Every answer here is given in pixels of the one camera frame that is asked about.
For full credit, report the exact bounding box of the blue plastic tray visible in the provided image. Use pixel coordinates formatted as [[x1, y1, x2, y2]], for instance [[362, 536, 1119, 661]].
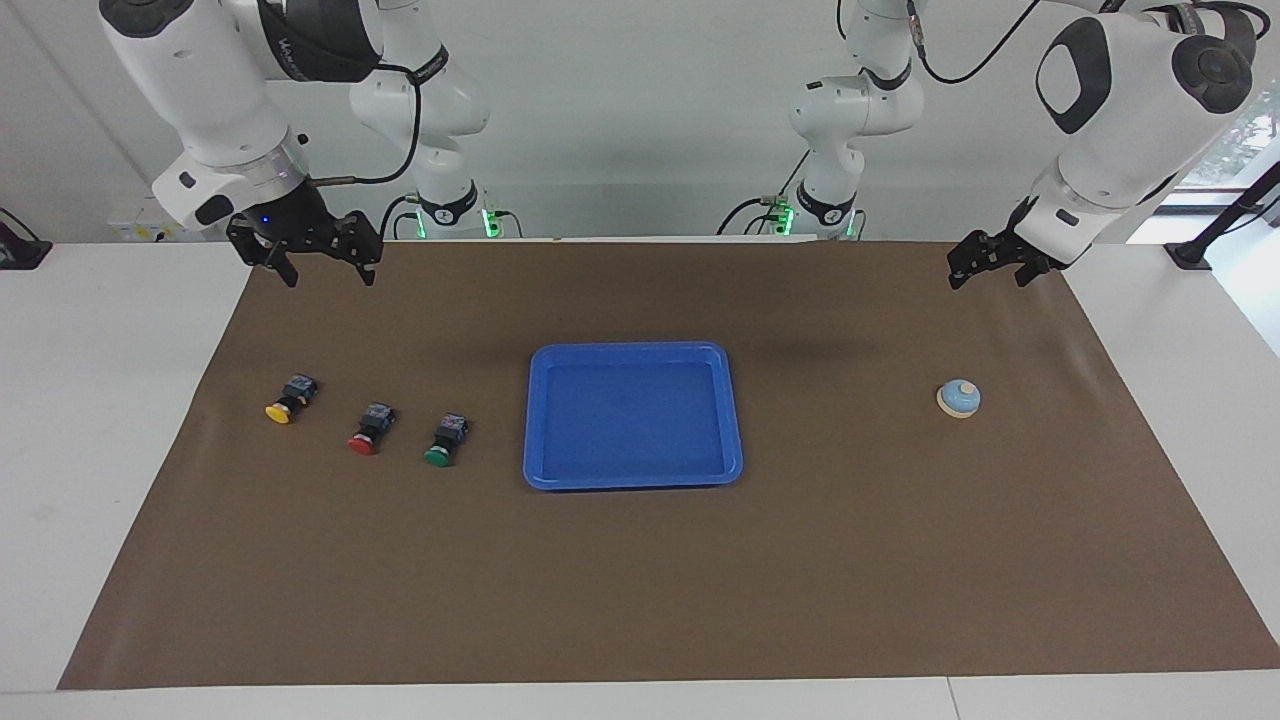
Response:
[[522, 341, 745, 492]]

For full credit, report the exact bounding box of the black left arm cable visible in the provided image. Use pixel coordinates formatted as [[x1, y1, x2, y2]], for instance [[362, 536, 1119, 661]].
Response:
[[905, 0, 1259, 85]]

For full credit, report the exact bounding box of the yellow push button switch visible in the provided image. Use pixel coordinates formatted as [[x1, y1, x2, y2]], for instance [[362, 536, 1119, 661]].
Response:
[[264, 373, 320, 426]]

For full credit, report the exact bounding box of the green push button switch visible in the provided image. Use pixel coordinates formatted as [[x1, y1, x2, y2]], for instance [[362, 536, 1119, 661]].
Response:
[[423, 412, 471, 468]]

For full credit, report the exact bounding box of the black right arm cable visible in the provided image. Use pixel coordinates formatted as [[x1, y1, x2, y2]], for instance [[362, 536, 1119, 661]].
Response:
[[258, 0, 422, 189]]

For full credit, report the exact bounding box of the window with grey frame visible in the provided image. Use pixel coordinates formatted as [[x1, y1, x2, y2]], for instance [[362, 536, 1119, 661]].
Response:
[[1175, 85, 1280, 216]]

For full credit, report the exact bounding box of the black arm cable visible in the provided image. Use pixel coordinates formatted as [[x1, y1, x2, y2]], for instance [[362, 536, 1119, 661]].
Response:
[[905, 0, 1259, 85], [258, 0, 422, 189]]

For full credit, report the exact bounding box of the left arm base cable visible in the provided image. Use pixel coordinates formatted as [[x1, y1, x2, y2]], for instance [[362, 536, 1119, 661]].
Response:
[[715, 150, 813, 237]]

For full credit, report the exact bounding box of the brown table mat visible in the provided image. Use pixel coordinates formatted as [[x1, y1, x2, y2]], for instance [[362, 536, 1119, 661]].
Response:
[[57, 240, 1280, 691]]

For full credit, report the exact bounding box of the red push button switch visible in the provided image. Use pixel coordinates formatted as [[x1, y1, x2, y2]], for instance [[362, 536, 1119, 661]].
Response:
[[347, 402, 398, 457]]

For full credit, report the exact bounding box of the black clamp stand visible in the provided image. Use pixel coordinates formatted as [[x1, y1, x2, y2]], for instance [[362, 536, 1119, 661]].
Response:
[[1163, 160, 1280, 272]]

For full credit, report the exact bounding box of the light blue call bell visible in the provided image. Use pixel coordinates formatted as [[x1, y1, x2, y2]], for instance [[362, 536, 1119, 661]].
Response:
[[936, 378, 982, 419]]

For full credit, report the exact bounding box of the white power strip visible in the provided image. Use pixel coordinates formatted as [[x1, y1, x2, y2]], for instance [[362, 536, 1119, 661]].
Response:
[[108, 205, 193, 244]]

